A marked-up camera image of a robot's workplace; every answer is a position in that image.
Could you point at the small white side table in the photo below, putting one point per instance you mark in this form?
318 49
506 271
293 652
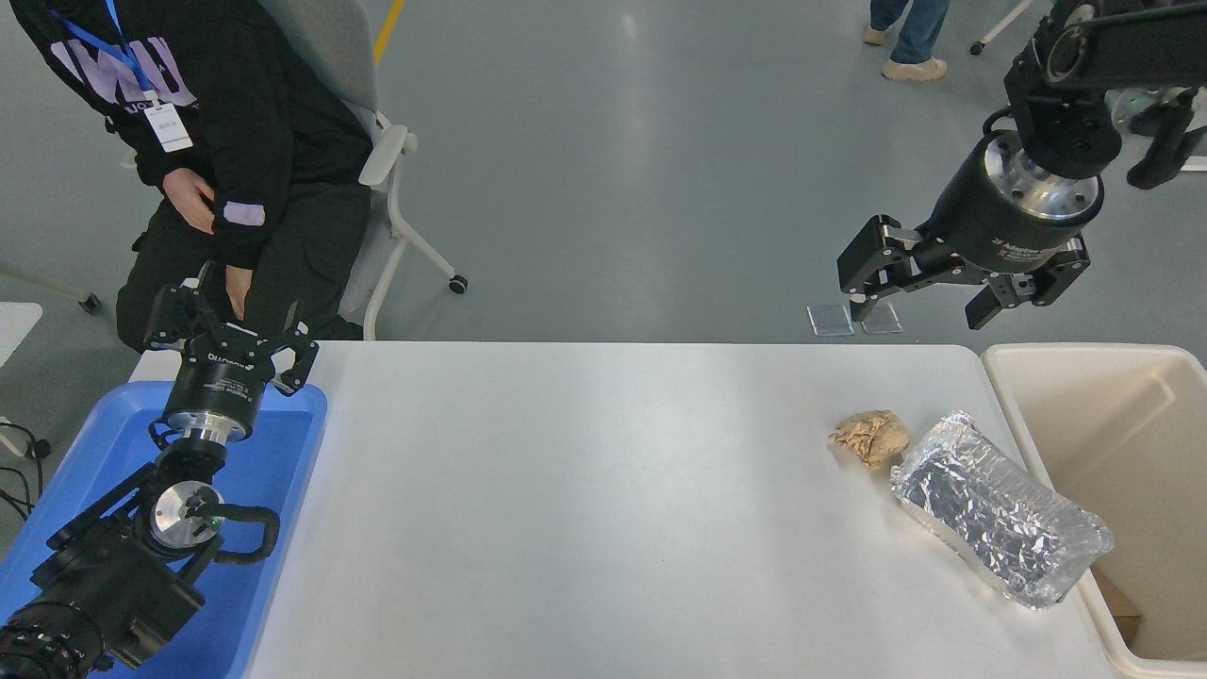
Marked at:
17 330

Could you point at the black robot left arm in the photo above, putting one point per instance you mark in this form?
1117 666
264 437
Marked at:
113 566

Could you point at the person's right hand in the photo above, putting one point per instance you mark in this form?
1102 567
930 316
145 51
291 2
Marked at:
191 200

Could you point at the person's left hand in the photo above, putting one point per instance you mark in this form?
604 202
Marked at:
239 288

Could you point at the blue plastic tray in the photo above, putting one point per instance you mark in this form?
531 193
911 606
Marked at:
273 453

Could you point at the white chair leg with caster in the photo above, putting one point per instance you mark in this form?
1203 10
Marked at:
89 302

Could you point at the person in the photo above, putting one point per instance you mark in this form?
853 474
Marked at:
255 104
910 33

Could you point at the white floor bar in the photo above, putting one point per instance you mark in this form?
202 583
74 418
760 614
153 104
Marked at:
1196 163

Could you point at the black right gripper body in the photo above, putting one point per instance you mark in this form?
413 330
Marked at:
990 222

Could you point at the white ID badge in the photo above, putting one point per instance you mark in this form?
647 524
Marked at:
170 127

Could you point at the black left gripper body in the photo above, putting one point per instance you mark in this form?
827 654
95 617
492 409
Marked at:
219 382

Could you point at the silver foil tray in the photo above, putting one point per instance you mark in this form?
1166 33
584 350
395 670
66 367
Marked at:
1000 509

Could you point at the crumpled tan paper ball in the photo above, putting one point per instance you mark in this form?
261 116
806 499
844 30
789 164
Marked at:
872 438

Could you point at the white chair base with casters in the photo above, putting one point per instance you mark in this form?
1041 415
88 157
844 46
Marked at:
1000 30

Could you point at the grey white office chair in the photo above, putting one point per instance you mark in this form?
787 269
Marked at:
387 151

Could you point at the clear floor plate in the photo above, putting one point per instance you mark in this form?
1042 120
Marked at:
880 319
831 321

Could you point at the large pale plastic bin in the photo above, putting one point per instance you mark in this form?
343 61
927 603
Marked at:
1122 434

